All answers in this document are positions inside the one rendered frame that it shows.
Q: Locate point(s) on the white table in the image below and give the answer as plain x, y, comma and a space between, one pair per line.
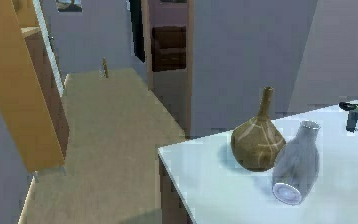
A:
233, 193

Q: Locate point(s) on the brown round long-necked vase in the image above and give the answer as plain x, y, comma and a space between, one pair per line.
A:
255, 148

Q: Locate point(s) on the dark brown chest of drawers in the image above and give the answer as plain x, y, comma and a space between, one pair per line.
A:
168, 48

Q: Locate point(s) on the orange wooden cabinet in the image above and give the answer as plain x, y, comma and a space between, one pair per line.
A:
18, 83

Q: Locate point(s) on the grey glass bottle vase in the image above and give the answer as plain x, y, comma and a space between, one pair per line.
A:
297, 163

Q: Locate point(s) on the black and green tool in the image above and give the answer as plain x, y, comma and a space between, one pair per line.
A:
353, 117

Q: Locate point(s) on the black room door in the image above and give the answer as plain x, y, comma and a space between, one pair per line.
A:
137, 30

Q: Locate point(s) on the framed wall picture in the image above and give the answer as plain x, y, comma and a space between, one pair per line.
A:
69, 5

